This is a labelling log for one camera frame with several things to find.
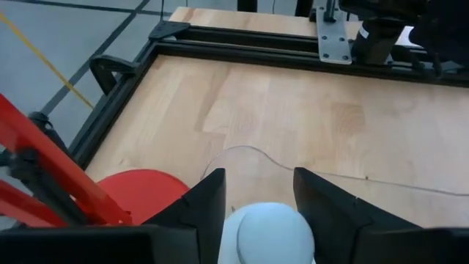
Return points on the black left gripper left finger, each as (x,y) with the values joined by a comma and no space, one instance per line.
(205,205)

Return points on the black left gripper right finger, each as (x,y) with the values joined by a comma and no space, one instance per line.
(322,212)

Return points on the large white paint bottle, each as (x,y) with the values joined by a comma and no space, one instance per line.
(271,234)

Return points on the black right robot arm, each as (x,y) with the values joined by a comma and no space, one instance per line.
(377,40)

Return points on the clear plastic bin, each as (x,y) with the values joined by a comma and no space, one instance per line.
(256,176)

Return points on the red desk lamp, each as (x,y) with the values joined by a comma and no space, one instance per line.
(55,165)

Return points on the silver mounting plate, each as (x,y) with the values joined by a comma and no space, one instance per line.
(333,40)

